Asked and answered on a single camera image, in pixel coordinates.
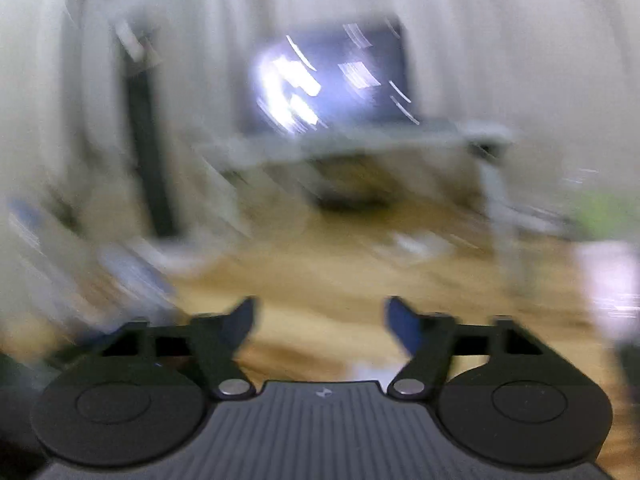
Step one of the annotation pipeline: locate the black white tower heater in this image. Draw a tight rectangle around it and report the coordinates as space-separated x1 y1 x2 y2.
113 13 207 274

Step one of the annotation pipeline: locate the white folding lap table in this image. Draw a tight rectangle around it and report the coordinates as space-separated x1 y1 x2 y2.
195 118 526 290

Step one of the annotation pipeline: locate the pink plush item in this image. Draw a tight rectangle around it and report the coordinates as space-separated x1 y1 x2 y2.
574 240 639 344

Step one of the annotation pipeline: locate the green yarn ball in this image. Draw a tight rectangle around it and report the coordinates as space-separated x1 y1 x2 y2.
572 190 639 240

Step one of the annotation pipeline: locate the clear bottle blue cap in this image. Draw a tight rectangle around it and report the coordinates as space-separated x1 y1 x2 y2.
9 197 52 254

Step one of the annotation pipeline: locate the tablet with dark screen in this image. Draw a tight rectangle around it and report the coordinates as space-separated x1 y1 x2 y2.
240 16 421 138

